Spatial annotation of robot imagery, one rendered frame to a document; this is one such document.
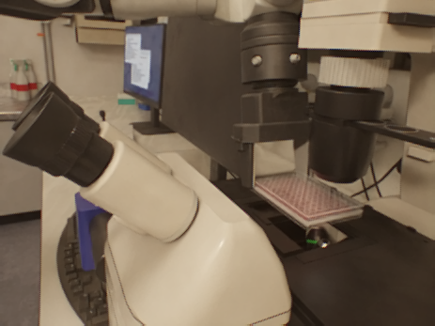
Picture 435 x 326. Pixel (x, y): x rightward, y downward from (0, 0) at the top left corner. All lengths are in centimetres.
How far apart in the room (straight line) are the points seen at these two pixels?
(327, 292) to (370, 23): 24
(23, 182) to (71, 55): 102
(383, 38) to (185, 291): 26
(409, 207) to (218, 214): 37
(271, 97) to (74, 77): 251
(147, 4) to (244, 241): 31
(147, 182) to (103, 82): 268
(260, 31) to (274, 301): 31
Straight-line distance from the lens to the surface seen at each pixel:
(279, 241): 39
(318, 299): 34
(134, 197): 23
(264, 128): 43
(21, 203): 248
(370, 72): 36
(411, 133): 33
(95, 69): 289
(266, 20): 46
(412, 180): 55
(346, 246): 43
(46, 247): 81
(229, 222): 24
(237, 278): 24
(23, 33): 286
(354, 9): 35
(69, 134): 22
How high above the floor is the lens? 116
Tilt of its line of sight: 17 degrees down
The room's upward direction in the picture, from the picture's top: 3 degrees clockwise
